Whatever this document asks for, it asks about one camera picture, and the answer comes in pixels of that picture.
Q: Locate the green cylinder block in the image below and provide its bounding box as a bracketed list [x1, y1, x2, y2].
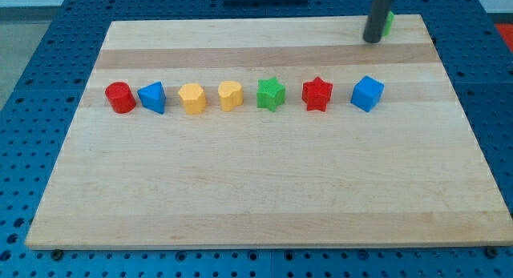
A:
[382, 11, 394, 37]

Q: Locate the green star block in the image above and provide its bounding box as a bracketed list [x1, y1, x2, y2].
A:
[256, 77, 285, 112]

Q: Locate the yellow heart block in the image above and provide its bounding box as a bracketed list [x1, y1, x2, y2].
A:
[218, 81, 244, 111]

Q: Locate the red star block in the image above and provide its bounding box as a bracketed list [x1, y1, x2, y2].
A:
[301, 77, 333, 112]

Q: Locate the yellow hexagon block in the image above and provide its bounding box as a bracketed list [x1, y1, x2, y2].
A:
[178, 83, 207, 115]

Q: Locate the blue triangle block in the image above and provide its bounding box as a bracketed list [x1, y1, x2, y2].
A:
[137, 82, 167, 115]

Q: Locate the blue cube block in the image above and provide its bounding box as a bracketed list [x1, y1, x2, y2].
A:
[350, 76, 385, 112]

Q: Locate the red cylinder block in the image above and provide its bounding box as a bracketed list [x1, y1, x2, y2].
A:
[105, 82, 136, 114]

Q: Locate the wooden board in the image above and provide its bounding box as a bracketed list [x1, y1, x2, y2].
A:
[25, 14, 512, 250]

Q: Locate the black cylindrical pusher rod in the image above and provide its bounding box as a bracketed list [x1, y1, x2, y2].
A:
[362, 0, 393, 43]

